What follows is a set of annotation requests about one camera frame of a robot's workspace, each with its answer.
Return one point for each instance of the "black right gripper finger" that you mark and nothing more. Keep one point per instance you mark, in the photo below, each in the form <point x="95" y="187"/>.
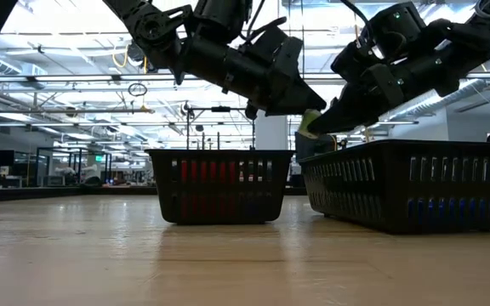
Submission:
<point x="347" y="112"/>

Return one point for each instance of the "lavender and white wall charger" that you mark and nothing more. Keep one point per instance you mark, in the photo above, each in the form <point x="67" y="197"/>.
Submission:
<point x="309" y="121"/>

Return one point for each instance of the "black slotted plastic basket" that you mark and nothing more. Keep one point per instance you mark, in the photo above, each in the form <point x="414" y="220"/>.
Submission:
<point x="219" y="189"/>
<point x="462" y="187"/>

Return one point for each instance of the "red wall charger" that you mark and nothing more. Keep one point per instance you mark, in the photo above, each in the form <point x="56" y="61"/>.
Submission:
<point x="184" y="206"/>
<point x="184" y="171"/>

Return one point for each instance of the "bright blue power bank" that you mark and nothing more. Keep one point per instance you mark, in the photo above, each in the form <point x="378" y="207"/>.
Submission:
<point x="411" y="209"/>

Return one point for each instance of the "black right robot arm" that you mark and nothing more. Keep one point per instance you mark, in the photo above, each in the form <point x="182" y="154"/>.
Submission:
<point x="474" y="38"/>

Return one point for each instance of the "white building column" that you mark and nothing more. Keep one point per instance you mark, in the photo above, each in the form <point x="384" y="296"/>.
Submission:
<point x="270" y="132"/>

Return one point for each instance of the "black perforated computer case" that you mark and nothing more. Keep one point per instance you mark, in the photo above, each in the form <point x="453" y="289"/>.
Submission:
<point x="313" y="149"/>

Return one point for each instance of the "long ceiling light strip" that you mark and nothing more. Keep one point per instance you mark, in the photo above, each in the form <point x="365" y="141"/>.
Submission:
<point x="79" y="77"/>

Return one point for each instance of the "black metal stand frame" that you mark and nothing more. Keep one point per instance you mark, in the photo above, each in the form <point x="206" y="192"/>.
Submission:
<point x="220" y="109"/>

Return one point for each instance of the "black aluminium table frame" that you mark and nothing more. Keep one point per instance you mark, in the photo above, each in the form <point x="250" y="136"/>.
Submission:
<point x="15" y="194"/>

